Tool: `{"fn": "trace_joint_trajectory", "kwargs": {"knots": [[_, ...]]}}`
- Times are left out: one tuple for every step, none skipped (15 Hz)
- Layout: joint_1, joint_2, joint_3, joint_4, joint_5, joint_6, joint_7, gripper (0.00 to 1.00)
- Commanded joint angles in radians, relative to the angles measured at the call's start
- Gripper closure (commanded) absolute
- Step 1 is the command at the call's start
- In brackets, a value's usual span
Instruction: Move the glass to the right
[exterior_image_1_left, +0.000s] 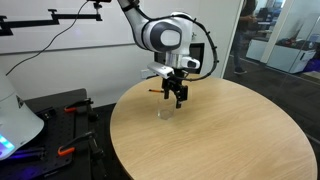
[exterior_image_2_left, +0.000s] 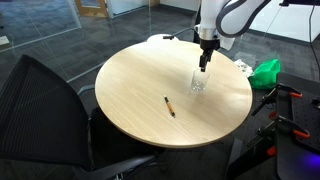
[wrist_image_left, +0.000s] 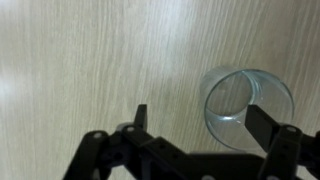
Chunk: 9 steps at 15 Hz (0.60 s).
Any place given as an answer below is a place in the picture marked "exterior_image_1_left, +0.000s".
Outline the dark office desk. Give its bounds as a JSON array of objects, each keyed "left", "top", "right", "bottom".
[{"left": 254, "top": 6, "right": 279, "bottom": 39}]

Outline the white office cabinet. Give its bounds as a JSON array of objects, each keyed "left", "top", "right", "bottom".
[
  {"left": 266, "top": 44, "right": 317, "bottom": 75},
  {"left": 245, "top": 38, "right": 269, "bottom": 63}
]

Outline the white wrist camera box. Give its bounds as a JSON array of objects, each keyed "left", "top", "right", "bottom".
[{"left": 146, "top": 61, "right": 175, "bottom": 80}]

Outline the white wall whiteboard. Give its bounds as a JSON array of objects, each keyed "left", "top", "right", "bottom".
[{"left": 0, "top": 0, "right": 205, "bottom": 55}]

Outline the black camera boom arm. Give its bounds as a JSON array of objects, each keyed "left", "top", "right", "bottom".
[{"left": 0, "top": 1, "right": 104, "bottom": 37}]

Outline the thin black camera cable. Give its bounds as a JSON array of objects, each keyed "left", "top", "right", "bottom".
[{"left": 4, "top": 0, "right": 90, "bottom": 77}]

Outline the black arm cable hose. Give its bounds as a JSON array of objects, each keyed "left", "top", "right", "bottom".
[{"left": 173, "top": 18, "right": 220, "bottom": 83}]

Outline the clear drinking glass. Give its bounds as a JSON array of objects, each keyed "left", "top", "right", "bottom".
[{"left": 157, "top": 95, "right": 176, "bottom": 121}]

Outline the person in dark clothes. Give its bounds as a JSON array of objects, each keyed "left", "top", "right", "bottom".
[{"left": 231, "top": 0, "right": 259, "bottom": 76}]

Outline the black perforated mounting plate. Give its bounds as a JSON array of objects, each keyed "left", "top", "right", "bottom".
[{"left": 0, "top": 87, "right": 92, "bottom": 180}]

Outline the black power strip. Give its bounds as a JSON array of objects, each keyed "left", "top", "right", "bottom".
[{"left": 35, "top": 106, "right": 58, "bottom": 121}]

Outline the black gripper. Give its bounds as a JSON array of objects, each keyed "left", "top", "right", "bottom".
[{"left": 161, "top": 75, "right": 189, "bottom": 110}]

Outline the black clamp orange handle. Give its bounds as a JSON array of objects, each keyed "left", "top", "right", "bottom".
[
  {"left": 56, "top": 130, "right": 108, "bottom": 178},
  {"left": 63, "top": 97, "right": 100, "bottom": 122}
]

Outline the black mesh office chair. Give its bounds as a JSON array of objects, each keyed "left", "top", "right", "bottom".
[{"left": 146, "top": 41, "right": 206, "bottom": 80}]

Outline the white wall outlet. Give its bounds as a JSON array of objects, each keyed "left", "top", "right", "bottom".
[{"left": 140, "top": 68, "right": 153, "bottom": 80}]

